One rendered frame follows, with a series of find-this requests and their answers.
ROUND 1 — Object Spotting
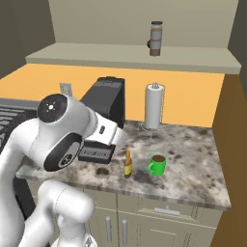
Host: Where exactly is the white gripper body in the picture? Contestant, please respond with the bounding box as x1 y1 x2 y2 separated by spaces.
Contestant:
110 123 130 147

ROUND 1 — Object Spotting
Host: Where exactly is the brown glass bottle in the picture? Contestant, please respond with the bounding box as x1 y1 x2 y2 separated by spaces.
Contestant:
123 149 133 179

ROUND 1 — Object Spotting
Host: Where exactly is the green mug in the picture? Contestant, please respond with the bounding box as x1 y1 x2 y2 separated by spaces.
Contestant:
147 152 168 177

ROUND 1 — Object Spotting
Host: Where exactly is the brown cinnamon jar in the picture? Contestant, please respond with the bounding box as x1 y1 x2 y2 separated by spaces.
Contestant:
149 20 164 58

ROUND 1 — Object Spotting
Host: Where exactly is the brown tall cabinet side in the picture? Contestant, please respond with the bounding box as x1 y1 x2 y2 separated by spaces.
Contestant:
209 72 247 247

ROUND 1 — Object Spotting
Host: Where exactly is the black coffee machine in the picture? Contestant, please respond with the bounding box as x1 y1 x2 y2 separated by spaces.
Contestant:
77 75 126 165

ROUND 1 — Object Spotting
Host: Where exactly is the white paper towel roll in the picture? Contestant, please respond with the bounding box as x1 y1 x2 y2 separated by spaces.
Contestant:
138 81 167 141

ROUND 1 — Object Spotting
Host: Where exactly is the small beige drawer front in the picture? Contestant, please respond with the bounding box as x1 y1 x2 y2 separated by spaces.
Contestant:
82 188 119 210

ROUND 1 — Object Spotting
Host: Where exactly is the beige cupboard door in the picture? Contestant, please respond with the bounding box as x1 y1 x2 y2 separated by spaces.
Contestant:
85 206 119 247
117 210 217 247

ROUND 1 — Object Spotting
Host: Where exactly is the black hob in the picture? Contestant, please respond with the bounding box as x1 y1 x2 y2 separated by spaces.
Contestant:
0 97 43 156

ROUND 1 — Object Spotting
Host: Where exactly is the grey wall socket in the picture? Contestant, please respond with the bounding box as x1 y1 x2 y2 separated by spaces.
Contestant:
59 82 73 99

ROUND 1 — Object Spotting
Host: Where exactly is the beige open wall cabinet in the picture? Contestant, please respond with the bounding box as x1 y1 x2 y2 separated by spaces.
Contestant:
24 0 242 75

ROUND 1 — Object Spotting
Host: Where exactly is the silver drawer handle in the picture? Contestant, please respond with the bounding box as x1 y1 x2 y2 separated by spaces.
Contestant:
153 206 181 216

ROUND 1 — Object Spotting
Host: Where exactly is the silver cupboard door handle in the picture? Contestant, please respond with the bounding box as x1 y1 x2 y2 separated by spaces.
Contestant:
122 218 128 247
105 215 113 243

